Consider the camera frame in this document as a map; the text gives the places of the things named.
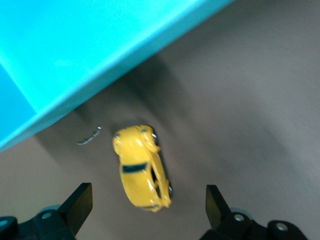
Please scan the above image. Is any teal plastic storage box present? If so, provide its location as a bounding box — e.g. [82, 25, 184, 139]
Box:
[0, 0, 236, 154]

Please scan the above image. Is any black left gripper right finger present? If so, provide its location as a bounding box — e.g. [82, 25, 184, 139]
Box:
[199, 184, 309, 240]

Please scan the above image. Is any small silver metal bumper piece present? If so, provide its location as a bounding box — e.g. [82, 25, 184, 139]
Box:
[76, 125, 103, 147]

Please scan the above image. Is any brown table mat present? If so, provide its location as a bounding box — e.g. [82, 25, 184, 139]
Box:
[0, 0, 320, 240]

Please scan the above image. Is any yellow beetle toy car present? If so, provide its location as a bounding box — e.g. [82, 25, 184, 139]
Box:
[112, 124, 174, 214]

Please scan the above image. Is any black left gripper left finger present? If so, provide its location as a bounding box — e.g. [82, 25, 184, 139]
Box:
[0, 182, 94, 240]

